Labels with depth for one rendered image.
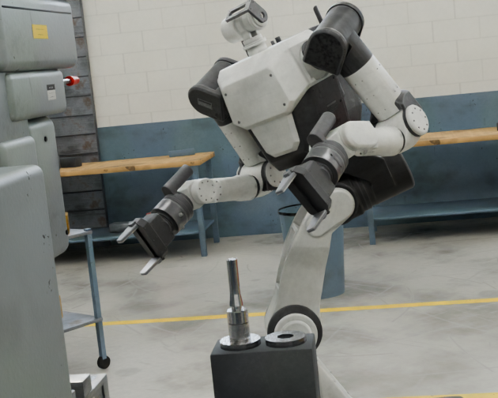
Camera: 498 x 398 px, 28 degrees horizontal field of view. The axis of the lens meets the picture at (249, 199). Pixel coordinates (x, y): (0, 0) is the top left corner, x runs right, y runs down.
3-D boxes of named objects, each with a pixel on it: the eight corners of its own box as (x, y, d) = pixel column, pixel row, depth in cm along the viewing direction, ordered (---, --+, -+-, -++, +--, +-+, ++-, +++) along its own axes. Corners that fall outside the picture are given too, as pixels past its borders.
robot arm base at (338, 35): (348, 54, 250) (313, 26, 248) (378, 22, 240) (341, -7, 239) (329, 86, 239) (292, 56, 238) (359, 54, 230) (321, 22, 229)
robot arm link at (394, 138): (352, 165, 233) (399, 162, 247) (385, 148, 227) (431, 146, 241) (338, 123, 235) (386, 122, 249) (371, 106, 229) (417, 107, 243)
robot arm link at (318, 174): (307, 223, 214) (326, 192, 222) (339, 208, 208) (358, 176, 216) (270, 180, 211) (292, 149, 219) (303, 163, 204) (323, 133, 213)
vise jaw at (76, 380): (32, 392, 236) (30, 376, 236) (92, 389, 234) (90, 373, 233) (23, 401, 230) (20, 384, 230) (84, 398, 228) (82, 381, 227)
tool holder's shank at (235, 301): (227, 311, 215) (222, 260, 213) (232, 307, 218) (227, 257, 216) (241, 311, 214) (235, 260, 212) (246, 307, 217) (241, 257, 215)
